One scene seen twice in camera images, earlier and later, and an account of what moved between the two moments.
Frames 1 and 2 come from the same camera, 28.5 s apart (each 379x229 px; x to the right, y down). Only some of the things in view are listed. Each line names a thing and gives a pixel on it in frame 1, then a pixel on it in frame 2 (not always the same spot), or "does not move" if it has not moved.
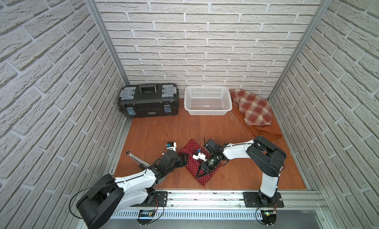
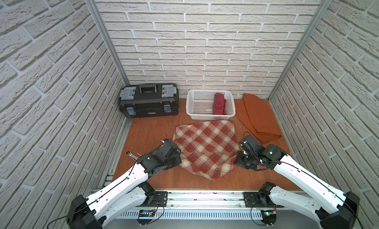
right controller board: x=269 y=216 does not move
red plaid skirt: x=256 y=110 to x=208 y=149
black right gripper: x=205 y=169 to x=239 y=162
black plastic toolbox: x=151 y=100 does not move
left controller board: x=145 y=216 does not move
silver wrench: x=138 y=160 does not move
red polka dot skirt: x=193 y=165 to x=219 y=104
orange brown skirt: x=260 y=132 does not move
